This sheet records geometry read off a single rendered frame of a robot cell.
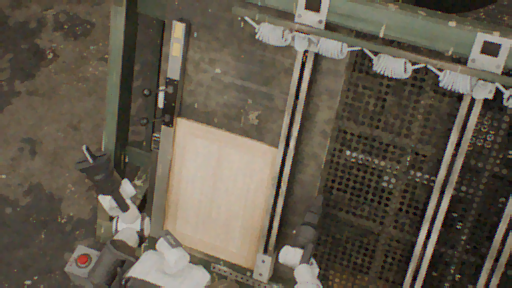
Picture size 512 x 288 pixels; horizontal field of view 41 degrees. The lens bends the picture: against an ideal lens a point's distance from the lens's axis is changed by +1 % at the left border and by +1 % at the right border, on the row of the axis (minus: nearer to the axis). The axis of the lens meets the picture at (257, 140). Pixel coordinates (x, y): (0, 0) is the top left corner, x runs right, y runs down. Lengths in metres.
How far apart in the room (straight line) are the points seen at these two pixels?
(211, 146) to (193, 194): 0.24
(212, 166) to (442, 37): 1.03
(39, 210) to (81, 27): 1.44
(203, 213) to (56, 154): 1.79
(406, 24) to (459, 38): 0.16
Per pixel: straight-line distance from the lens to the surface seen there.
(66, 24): 5.08
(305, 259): 2.44
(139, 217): 2.69
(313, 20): 2.26
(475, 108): 2.29
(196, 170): 2.73
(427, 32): 2.21
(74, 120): 4.53
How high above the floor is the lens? 3.52
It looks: 57 degrees down
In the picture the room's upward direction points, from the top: 5 degrees counter-clockwise
